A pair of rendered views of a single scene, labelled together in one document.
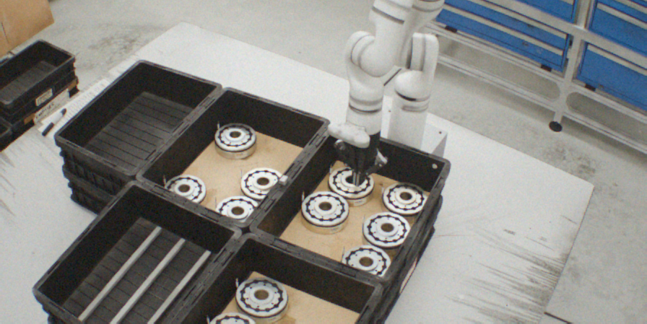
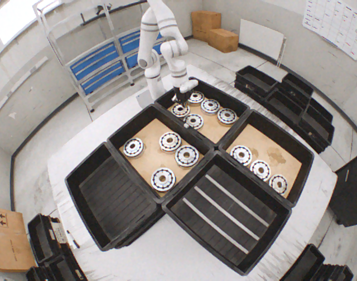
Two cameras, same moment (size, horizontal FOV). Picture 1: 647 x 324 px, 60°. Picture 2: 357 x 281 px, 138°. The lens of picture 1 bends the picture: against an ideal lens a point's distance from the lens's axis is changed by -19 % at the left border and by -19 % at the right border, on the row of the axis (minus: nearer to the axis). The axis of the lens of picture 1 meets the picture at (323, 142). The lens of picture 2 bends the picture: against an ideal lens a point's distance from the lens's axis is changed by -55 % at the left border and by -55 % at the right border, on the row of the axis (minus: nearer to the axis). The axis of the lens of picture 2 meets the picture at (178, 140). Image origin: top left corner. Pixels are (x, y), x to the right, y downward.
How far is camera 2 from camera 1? 1.10 m
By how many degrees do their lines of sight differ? 42
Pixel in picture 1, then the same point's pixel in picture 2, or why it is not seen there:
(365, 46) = (177, 43)
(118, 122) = (92, 206)
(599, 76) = (134, 62)
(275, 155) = (148, 134)
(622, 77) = not seen: hidden behind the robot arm
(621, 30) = (131, 45)
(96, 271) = (207, 240)
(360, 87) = (181, 64)
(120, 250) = (193, 224)
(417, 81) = (155, 68)
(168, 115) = (99, 177)
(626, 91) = not seen: hidden behind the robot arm
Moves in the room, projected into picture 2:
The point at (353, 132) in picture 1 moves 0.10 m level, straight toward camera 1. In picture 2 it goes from (191, 82) to (213, 87)
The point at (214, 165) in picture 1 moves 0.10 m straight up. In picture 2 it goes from (144, 161) to (137, 151)
